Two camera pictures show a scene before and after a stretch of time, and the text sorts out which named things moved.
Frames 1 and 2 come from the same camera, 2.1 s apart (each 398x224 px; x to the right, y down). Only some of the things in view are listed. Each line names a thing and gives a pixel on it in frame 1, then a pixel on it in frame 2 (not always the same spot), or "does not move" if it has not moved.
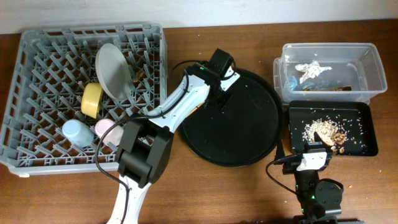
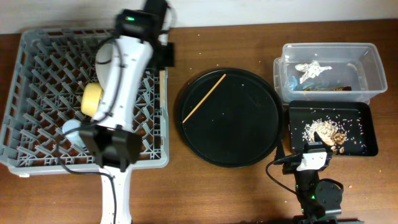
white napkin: [311, 70] does not move
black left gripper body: [221, 99] → [168, 61]
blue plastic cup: [79, 132] does not move
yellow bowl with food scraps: [91, 99] does not move
